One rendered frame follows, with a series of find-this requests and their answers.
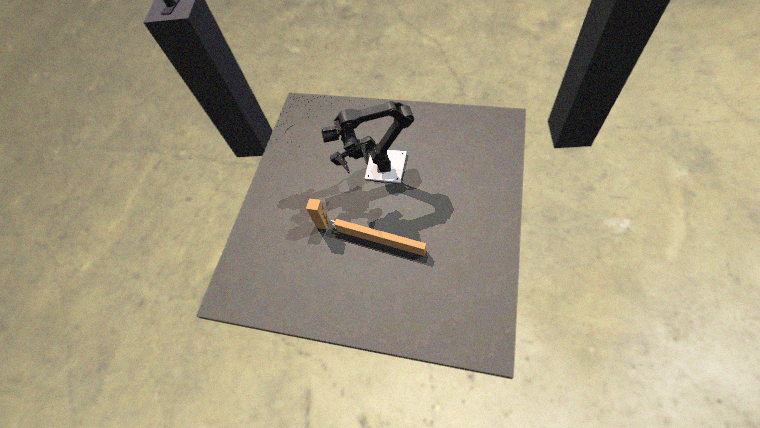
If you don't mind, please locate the tan wooden board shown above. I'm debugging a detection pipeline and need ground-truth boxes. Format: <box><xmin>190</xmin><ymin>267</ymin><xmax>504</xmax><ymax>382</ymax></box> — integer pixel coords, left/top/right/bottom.
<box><xmin>331</xmin><ymin>219</ymin><xmax>426</xmax><ymax>256</ymax></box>

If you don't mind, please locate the orange wooden block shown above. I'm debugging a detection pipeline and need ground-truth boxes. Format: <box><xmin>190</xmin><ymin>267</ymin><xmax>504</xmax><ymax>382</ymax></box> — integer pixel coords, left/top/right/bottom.
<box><xmin>306</xmin><ymin>199</ymin><xmax>330</xmax><ymax>229</ymax></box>

